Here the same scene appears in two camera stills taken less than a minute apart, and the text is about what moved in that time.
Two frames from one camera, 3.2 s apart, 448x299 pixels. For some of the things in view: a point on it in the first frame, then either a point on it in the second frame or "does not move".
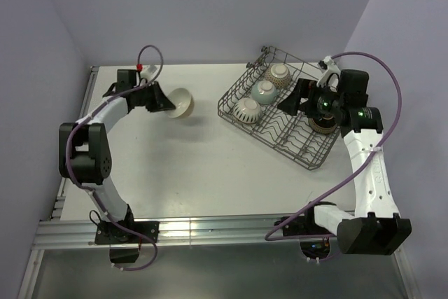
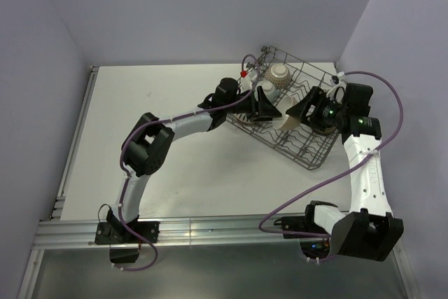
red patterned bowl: [279, 74] does not move
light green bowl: [264, 92] does not move
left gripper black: [160, 101] to [266, 110]
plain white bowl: [183, 102] to [285, 122]
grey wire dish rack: [250, 103] does not move
